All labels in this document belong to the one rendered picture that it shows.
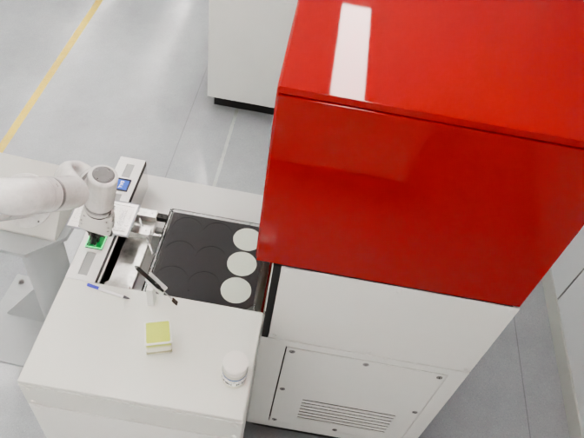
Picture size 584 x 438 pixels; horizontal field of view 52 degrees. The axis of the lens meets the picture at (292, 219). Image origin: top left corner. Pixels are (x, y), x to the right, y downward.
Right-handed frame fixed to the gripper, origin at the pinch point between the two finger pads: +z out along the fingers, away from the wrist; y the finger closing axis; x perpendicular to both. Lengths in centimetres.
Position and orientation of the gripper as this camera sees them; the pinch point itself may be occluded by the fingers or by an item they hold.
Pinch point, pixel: (94, 237)
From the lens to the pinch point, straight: 201.4
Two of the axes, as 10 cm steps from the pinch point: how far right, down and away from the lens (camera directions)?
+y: -9.4, -3.1, -1.7
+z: -3.2, 5.9, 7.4
